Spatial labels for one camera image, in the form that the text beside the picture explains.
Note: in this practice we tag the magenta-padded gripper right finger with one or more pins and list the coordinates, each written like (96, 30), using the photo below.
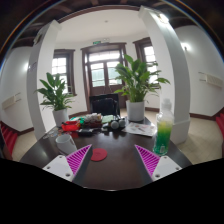
(165, 167)

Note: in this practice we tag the white cup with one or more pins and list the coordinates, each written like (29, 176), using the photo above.
(65, 144)

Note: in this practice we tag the small potted plant, white pot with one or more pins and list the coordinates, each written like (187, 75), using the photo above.
(60, 116)

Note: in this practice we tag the clear bottle with green drink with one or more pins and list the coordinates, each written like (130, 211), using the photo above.
(163, 133)

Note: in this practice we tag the black chair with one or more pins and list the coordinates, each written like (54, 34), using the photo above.
(104, 105)

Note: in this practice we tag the brown wooden glazed door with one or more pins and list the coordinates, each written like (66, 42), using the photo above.
(87, 76)

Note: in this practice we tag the red plastic box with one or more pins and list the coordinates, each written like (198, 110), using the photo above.
(70, 126)

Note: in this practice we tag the white wall radiator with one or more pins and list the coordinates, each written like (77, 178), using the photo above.
(212, 80)
(10, 101)

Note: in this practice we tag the brown framed window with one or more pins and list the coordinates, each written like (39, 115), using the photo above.
(139, 48)
(71, 71)

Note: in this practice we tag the grey round headphones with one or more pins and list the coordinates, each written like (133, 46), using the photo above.
(115, 124)

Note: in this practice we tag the small black pouch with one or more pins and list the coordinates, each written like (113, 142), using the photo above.
(85, 132)

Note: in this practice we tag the green exit sign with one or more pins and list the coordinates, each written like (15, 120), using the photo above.
(97, 42)

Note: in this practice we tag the large potted plant, white pot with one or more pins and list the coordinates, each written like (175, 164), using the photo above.
(135, 110)

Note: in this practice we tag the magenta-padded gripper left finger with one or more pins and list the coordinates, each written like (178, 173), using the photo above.
(60, 166)

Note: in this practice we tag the red carpeted staircase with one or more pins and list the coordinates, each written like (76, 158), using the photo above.
(220, 125)
(8, 136)

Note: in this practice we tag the glowing wall lamp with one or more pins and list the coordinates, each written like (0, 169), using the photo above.
(186, 46)

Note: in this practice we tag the printed paper brochure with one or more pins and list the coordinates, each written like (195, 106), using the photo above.
(140, 129)

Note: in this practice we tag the green booklet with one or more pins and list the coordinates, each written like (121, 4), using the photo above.
(107, 119)

